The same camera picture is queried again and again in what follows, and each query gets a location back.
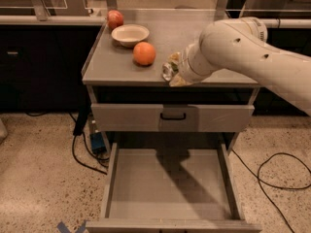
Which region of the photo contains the black drawer handle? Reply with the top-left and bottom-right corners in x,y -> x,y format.
160,113 -> 187,120

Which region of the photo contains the black floor cable left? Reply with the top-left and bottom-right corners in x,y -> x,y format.
68,113 -> 111,176

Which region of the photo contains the blue tape mark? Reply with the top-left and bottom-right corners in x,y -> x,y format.
56,221 -> 86,233

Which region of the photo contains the orange fruit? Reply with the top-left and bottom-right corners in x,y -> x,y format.
133,42 -> 156,66

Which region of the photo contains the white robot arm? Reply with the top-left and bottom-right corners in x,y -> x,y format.
169,17 -> 311,116

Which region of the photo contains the white horizontal rail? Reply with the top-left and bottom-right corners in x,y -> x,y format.
0,16 -> 311,29

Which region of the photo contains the grey drawer cabinet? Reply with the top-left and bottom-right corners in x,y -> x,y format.
81,8 -> 270,233

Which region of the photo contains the grey top drawer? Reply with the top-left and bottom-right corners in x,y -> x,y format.
91,104 -> 254,132

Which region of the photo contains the black floor cable right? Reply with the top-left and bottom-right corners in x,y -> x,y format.
231,149 -> 311,233

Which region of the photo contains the black floor cable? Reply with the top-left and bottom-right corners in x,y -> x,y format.
231,149 -> 311,233
68,113 -> 111,176

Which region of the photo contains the blue box on floor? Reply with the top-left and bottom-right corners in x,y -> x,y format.
89,132 -> 106,154

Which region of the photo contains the white bowl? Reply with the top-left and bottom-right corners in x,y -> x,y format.
111,24 -> 150,48

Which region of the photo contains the open grey middle drawer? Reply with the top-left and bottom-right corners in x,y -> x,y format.
86,145 -> 261,233

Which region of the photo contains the red apple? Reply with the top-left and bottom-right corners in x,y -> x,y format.
107,10 -> 123,29

